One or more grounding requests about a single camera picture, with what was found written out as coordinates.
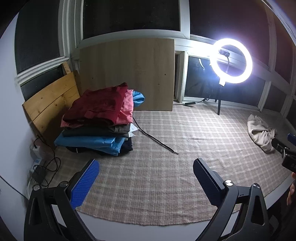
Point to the cream ribbed knit sweater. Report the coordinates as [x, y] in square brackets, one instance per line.
[261, 133]

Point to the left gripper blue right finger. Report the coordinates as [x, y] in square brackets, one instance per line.
[218, 192]

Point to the black light tripod stand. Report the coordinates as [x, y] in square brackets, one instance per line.
[218, 98]

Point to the large light wooden board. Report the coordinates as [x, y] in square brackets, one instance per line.
[147, 65]

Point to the red jacket on pile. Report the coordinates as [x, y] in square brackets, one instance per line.
[111, 106]

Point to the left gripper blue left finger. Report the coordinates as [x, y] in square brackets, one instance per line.
[80, 184]

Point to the person right hand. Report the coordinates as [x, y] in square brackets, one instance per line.
[291, 193]

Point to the pink plaid woven mat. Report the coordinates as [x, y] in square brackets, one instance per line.
[154, 184]

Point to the white folded garment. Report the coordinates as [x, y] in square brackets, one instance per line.
[132, 130]

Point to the pine wooden plank board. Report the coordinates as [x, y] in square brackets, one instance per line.
[45, 109]

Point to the white ring light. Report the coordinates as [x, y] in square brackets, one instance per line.
[221, 59]

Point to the white power strip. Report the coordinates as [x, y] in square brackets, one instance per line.
[37, 171]

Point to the dark grey folded garment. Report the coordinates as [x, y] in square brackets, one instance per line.
[103, 131]

